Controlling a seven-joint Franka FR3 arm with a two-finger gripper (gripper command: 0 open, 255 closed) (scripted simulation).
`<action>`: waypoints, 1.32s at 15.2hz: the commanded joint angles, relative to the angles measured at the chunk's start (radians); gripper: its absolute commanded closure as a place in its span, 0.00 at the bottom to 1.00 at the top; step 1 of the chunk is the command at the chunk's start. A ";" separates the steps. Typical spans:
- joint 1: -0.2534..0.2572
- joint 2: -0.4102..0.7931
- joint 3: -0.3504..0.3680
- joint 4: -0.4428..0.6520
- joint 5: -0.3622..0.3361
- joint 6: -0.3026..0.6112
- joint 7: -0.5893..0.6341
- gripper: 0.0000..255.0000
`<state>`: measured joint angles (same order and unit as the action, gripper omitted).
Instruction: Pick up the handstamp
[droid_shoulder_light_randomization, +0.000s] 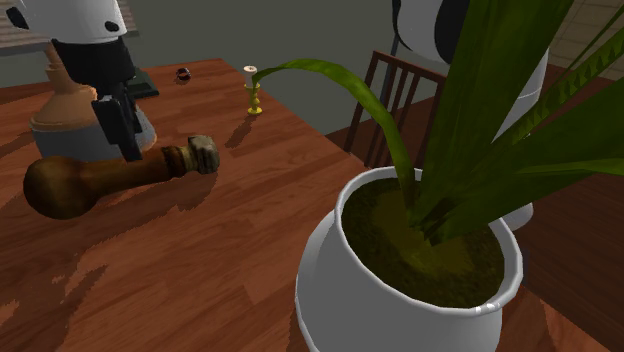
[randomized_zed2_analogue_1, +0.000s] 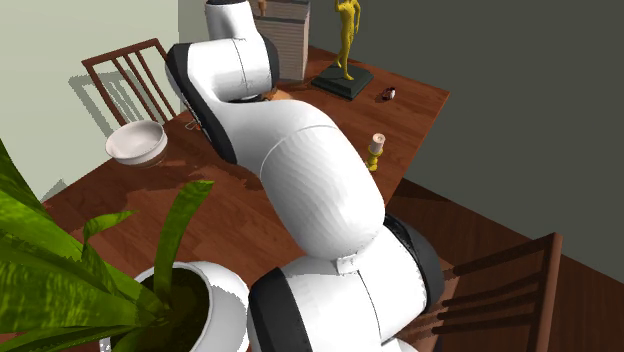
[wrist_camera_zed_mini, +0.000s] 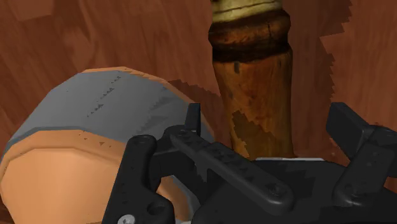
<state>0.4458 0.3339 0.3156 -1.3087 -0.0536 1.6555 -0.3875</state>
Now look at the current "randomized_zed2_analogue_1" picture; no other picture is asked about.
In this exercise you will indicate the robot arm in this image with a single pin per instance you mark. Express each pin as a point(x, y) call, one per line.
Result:
point(312, 166)

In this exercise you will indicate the candle on yellow holder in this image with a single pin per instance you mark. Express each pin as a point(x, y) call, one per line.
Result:
point(375, 151)

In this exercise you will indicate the brown wooden table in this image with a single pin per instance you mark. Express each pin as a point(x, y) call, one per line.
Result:
point(229, 219)

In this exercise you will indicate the small dark red object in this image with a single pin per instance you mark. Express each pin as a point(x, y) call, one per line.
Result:
point(388, 93)

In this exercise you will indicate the yellow figure on dark base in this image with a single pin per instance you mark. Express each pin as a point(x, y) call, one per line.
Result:
point(347, 48)

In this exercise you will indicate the grey ribbed box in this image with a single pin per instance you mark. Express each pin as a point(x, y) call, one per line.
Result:
point(288, 44)

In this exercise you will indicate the white bowl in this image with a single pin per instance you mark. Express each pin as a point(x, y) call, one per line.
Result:
point(137, 141)

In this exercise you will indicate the brown wooden chair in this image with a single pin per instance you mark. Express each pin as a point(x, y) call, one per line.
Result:
point(502, 297)
point(131, 80)

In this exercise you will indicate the green plant in white pot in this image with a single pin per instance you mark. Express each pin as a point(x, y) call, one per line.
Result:
point(73, 287)

